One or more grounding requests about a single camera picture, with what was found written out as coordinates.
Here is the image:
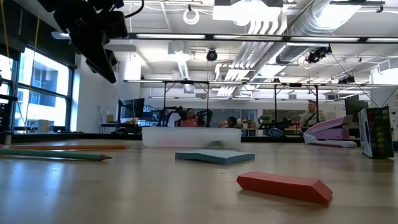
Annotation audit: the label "teal pencil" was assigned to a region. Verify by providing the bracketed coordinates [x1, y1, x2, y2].
[0, 147, 113, 162]

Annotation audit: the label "black aluminium table frame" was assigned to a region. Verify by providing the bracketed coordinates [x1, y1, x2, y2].
[0, 46, 398, 145]

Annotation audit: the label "black background station frame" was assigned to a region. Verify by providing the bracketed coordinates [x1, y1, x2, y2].
[162, 79, 320, 132]

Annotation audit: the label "person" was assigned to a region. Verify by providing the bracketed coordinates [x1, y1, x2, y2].
[299, 100, 327, 128]
[179, 107, 200, 128]
[225, 115, 239, 129]

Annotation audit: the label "black overhead beam with lights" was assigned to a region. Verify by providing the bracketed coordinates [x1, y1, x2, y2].
[51, 30, 398, 45]

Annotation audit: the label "black hanging ceiling camera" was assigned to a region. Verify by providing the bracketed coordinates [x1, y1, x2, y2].
[205, 49, 219, 62]

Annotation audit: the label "clear plastic storage box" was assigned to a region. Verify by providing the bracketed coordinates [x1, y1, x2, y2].
[141, 126, 243, 149]

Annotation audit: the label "dark marker box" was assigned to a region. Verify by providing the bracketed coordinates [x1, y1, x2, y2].
[358, 106, 396, 160]

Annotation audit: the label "pink stapler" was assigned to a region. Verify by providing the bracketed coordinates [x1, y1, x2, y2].
[303, 114, 359, 149]

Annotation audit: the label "large window with frame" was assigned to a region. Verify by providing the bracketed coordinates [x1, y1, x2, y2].
[0, 45, 76, 134]

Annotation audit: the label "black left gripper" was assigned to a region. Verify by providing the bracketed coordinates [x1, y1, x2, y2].
[37, 0, 129, 85]

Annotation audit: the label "black ceiling mounted device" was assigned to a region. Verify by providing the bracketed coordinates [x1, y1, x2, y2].
[305, 45, 333, 65]

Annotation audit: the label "green handled scissors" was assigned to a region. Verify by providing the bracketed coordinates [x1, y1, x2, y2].
[207, 140, 227, 149]

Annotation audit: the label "silver ventilation duct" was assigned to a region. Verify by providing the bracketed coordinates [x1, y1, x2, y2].
[274, 0, 364, 65]

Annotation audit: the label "orange pencil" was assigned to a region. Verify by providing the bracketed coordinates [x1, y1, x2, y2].
[8, 144, 127, 151]

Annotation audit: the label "black computer monitor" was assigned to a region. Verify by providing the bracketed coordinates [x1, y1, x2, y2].
[344, 98, 370, 124]
[120, 97, 146, 119]

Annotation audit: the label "red eraser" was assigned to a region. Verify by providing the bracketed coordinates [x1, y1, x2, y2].
[236, 170, 334, 206]

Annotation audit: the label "blue sticky note pad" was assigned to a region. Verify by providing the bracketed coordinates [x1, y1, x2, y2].
[174, 149, 256, 166]

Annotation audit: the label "white coiled cable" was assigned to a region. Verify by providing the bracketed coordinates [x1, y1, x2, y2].
[182, 7, 201, 26]

